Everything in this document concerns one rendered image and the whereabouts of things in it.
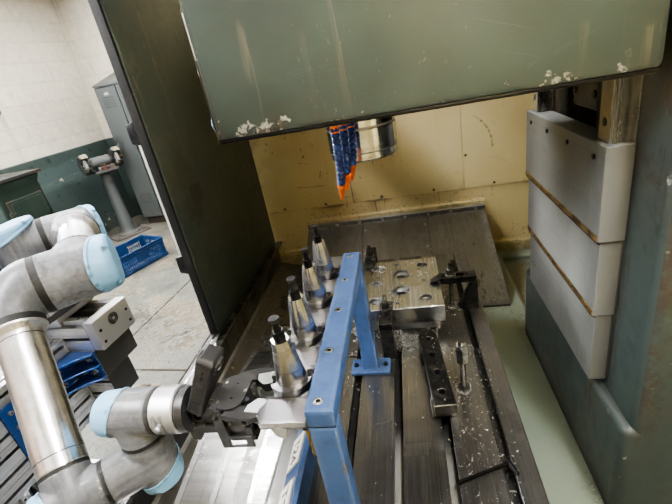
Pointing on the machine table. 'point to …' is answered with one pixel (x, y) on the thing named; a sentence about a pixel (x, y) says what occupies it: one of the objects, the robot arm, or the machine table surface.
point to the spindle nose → (372, 139)
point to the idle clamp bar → (435, 370)
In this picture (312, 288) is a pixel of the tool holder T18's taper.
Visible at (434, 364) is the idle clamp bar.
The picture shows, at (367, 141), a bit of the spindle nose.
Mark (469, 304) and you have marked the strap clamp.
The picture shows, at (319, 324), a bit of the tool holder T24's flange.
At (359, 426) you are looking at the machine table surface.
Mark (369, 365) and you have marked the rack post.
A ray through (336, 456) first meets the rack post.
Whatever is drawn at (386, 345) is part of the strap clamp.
